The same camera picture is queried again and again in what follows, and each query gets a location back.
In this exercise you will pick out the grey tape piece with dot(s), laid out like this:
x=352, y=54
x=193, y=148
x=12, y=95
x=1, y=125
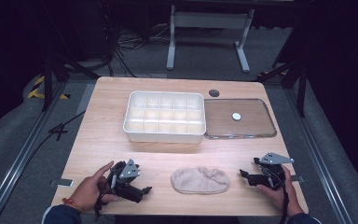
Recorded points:
x=61, y=183
x=297, y=178

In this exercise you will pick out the black metal stand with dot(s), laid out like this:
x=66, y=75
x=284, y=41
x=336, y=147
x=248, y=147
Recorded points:
x=301, y=87
x=47, y=84

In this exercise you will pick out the dark round table grommet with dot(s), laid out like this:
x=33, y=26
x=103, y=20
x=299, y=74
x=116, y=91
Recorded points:
x=214, y=93

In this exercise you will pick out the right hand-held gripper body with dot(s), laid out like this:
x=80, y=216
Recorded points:
x=273, y=177

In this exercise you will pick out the aluminium floor rail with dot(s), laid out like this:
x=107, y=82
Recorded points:
x=15, y=168
x=323, y=174

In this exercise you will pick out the white divided storage box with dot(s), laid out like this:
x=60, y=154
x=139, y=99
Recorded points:
x=164, y=137

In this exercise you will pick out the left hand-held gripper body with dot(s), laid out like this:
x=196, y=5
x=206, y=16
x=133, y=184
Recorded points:
x=127, y=186

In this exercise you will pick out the yellow black hazard tape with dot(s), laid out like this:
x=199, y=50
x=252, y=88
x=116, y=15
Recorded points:
x=34, y=91

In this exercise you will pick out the person's right hand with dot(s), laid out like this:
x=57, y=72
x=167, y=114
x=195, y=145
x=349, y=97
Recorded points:
x=287, y=199

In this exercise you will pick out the white metal desk frame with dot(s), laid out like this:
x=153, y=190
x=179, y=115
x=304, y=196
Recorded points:
x=211, y=20

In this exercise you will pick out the clear plastic lid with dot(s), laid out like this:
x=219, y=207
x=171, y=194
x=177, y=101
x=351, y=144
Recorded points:
x=251, y=124

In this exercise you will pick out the person's left hand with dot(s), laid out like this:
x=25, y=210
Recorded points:
x=88, y=189

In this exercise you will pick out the dark curtain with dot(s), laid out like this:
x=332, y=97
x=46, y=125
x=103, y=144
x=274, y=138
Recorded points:
x=345, y=77
x=3, y=62

